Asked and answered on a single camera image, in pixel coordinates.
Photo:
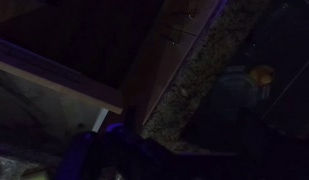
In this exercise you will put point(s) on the brown cabinet drawers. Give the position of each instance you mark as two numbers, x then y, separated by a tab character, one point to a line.
180	36

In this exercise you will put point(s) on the small yellow round object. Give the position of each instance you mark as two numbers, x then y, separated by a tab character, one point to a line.
262	74

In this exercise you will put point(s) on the stainless steel sink basin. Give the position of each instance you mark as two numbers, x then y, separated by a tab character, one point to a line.
280	66

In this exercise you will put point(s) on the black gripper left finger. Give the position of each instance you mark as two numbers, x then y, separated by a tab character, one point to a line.
75	156

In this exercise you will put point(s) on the white open drawer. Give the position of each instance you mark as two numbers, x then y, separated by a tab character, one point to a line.
74	56

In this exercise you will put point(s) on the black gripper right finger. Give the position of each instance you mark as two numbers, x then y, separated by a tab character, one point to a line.
118	140

